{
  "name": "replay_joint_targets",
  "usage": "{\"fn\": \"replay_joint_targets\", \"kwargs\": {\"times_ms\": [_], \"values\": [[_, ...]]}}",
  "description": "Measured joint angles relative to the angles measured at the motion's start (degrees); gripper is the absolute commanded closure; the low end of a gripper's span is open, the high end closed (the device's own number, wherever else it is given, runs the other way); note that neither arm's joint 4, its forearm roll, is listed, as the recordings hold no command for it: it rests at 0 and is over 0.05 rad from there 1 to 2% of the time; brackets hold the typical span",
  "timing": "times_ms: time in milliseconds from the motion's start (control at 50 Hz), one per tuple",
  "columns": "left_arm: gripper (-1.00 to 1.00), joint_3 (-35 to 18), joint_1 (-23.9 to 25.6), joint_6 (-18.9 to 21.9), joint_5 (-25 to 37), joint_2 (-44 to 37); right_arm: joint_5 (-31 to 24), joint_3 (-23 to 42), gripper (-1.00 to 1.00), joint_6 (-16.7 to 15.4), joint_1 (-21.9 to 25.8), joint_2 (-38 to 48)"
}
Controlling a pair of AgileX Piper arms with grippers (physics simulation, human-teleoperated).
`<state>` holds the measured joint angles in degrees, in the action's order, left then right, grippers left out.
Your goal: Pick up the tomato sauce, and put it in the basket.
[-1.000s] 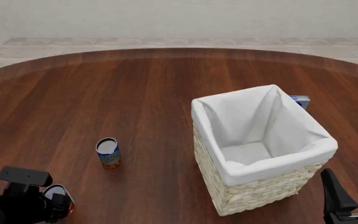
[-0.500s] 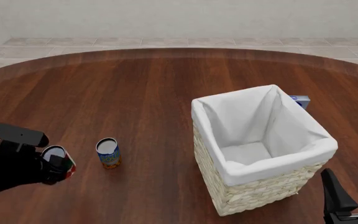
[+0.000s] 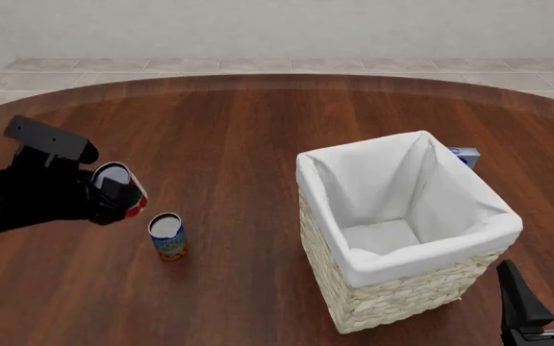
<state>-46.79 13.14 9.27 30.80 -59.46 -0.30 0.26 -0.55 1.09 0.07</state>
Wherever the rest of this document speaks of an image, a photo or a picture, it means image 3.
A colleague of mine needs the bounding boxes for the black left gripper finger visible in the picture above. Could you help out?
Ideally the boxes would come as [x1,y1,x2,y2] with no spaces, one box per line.
[91,203,133,227]
[99,176,131,204]

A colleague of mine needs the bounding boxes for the white cloth basket liner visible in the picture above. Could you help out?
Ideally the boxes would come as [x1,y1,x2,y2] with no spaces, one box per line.
[295,130,525,288]

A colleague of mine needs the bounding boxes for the blue and yellow soup tin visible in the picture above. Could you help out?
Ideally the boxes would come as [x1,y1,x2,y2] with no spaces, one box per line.
[148,211,190,262]

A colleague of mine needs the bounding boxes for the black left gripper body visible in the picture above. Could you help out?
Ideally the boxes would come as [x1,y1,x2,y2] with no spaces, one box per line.
[73,171,110,222]

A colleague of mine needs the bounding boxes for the pale woven wicker basket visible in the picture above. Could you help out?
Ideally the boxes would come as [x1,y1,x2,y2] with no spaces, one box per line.
[295,130,525,334]

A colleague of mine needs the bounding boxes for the flat plate on black stalk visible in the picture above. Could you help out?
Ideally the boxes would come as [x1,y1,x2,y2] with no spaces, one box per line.
[3,114,100,169]

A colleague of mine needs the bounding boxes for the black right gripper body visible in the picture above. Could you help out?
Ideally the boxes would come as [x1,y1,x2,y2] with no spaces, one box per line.
[499,324,554,346]

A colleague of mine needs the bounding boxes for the blue and white printed box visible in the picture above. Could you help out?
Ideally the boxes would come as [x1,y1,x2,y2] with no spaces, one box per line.
[447,146,481,171]

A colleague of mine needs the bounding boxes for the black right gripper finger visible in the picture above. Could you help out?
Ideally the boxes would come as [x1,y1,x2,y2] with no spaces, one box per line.
[495,259,554,335]

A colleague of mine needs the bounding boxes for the red tomato sauce tin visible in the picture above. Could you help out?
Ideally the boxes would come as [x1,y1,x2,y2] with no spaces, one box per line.
[90,161,150,219]

